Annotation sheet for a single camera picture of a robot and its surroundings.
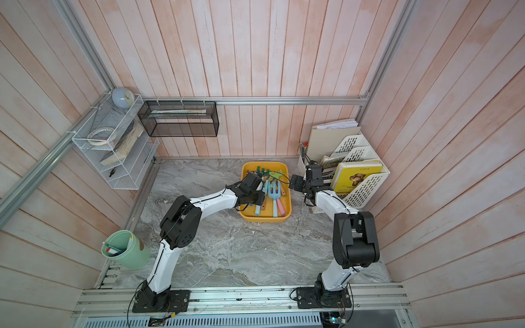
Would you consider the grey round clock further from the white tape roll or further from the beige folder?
the beige folder

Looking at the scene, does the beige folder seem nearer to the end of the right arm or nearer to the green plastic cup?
the end of the right arm

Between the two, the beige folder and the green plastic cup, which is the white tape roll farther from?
the beige folder

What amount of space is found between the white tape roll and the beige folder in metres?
0.81

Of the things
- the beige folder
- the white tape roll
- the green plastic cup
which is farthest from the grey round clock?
the beige folder

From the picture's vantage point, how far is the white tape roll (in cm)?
72

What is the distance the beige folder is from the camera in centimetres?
93

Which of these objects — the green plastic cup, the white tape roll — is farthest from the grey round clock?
the green plastic cup

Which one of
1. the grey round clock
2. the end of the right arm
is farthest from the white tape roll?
the end of the right arm
